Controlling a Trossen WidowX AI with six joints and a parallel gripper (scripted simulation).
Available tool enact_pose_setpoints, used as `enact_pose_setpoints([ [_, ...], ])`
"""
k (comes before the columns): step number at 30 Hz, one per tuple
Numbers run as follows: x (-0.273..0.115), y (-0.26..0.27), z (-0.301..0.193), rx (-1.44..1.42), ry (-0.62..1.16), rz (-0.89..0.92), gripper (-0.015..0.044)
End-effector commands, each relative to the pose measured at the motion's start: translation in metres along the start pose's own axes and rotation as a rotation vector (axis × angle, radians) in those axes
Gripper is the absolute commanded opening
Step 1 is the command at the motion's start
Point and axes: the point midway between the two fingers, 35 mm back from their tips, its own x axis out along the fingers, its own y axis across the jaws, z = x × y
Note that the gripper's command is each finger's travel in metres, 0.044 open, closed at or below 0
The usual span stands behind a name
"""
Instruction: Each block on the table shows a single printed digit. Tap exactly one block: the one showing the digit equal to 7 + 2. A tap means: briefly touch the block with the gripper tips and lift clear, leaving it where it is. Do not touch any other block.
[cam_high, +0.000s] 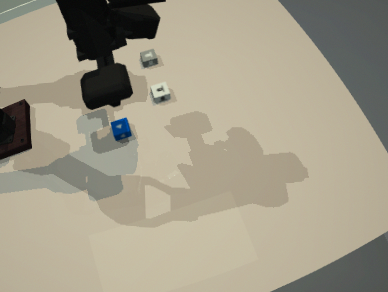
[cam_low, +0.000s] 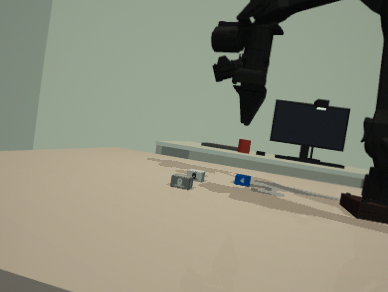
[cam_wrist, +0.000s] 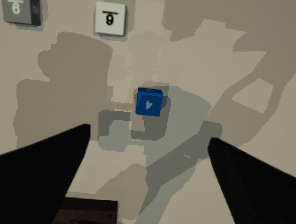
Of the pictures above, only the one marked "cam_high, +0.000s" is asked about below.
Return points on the blue block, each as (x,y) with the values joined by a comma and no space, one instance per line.
(121,129)

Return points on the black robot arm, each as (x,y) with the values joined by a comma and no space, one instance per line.
(133,19)

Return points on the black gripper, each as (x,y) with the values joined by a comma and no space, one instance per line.
(110,83)

